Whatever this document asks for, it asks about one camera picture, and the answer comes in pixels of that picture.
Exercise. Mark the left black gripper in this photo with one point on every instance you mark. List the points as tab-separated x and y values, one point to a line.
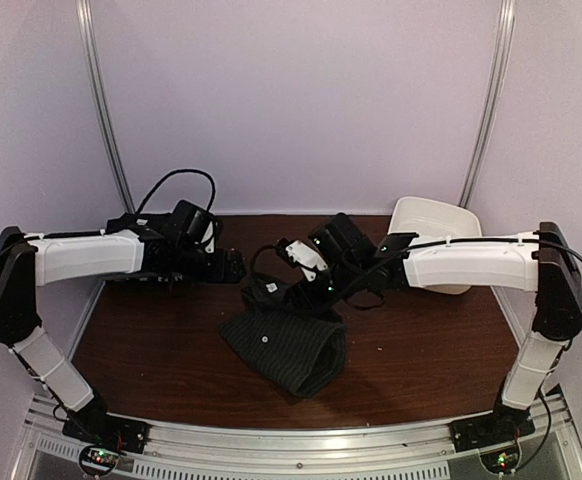
219	274

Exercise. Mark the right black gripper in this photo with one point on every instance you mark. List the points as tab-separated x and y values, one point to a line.
305	299

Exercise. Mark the black pinstriped long sleeve shirt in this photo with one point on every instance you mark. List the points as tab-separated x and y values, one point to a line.
300	354

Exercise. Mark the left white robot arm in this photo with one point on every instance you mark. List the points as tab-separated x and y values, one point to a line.
178	244

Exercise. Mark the stack of folded shirts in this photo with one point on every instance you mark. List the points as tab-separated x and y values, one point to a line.
160	257

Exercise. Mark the white plastic tub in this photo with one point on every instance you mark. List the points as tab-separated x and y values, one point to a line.
432	218

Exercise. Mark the left circuit board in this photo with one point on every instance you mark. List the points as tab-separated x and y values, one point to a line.
97	461

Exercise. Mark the circuit board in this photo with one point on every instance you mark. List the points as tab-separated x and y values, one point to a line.
501	461
97	461

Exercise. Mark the right circuit board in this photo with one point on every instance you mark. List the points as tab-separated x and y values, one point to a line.
501	461

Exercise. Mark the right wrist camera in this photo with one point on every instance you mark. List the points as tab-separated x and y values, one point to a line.
298	254

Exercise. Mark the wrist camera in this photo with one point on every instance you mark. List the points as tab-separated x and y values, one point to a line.
298	254
209	239

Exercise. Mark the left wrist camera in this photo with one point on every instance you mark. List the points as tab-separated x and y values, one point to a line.
209	239

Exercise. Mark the aluminium front rail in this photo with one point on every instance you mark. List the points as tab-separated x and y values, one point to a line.
420	450

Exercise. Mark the left aluminium post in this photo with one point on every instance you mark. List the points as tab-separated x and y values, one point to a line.
97	85

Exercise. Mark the aluminium post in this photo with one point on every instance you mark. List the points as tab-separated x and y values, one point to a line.
499	65
97	85

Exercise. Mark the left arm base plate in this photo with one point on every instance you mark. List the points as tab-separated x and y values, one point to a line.
110	431

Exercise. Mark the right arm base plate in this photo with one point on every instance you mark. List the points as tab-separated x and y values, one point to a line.
488	430

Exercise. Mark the right aluminium post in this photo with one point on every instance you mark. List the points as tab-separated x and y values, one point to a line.
499	65

